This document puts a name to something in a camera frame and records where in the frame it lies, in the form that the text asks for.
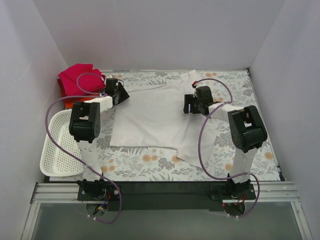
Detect white t shirt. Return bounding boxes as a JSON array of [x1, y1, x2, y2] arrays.
[[109, 70, 218, 167]]

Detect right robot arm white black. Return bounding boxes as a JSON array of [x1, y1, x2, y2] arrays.
[[183, 83, 268, 199]]

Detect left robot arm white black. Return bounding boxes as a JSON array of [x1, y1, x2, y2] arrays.
[[69, 78, 130, 200]]

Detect pink folded t shirt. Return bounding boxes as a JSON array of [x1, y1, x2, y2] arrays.
[[58, 63, 106, 96]]

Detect orange folded t shirt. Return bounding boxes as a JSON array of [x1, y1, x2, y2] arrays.
[[57, 78, 89, 109]]

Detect floral patterned table mat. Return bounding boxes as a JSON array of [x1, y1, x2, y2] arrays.
[[49, 69, 281, 183]]

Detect white perforated plastic basket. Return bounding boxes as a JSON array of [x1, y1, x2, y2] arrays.
[[39, 109, 84, 177]]

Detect aluminium extrusion rail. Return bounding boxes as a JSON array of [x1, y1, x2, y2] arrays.
[[31, 181, 300, 203]]

